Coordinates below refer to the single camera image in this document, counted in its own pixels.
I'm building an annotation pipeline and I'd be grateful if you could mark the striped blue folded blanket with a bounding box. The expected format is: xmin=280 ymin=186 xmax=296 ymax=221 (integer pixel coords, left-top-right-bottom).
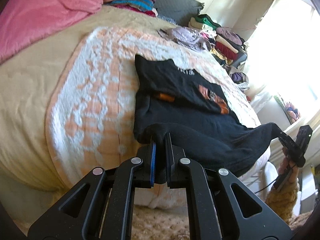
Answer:
xmin=106 ymin=0 xmax=158 ymax=17

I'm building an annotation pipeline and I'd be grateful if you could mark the pile of folded clothes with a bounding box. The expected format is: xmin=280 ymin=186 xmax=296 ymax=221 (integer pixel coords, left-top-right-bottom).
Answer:
xmin=188 ymin=14 xmax=247 ymax=68

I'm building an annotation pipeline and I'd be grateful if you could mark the person's right hand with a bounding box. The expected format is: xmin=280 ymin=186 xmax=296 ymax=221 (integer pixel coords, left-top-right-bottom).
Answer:
xmin=278 ymin=147 xmax=299 ymax=184

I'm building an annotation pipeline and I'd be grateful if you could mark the white curtain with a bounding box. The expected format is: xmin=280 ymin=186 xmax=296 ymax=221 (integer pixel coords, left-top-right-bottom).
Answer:
xmin=245 ymin=0 xmax=319 ymax=118

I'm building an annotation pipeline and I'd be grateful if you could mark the black sweater with orange cuffs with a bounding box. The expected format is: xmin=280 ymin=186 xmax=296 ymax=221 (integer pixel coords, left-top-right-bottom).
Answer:
xmin=133 ymin=55 xmax=280 ymax=176

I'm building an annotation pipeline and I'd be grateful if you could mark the pink blanket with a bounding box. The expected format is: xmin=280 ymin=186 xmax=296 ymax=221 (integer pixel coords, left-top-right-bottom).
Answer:
xmin=1 ymin=0 xmax=113 ymax=62

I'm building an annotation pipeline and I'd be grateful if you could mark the orange and white tufted bedspread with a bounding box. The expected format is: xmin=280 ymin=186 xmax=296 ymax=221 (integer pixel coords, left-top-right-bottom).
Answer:
xmin=44 ymin=26 xmax=272 ymax=210

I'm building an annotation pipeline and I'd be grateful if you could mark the bag of clothes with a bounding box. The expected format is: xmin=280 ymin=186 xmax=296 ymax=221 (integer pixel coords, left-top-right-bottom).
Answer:
xmin=226 ymin=66 xmax=249 ymax=92

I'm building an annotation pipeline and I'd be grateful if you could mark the person's right forearm knit sleeve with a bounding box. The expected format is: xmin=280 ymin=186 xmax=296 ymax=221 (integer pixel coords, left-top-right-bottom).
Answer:
xmin=265 ymin=179 xmax=299 ymax=224

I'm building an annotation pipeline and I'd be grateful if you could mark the lilac crumpled garment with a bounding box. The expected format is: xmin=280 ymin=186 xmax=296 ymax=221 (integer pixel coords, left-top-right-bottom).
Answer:
xmin=157 ymin=27 xmax=211 ymax=51

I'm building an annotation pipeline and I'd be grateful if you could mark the beige bed sheet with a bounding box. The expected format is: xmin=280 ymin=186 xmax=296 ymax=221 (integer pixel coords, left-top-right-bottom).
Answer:
xmin=1 ymin=5 xmax=170 ymax=191

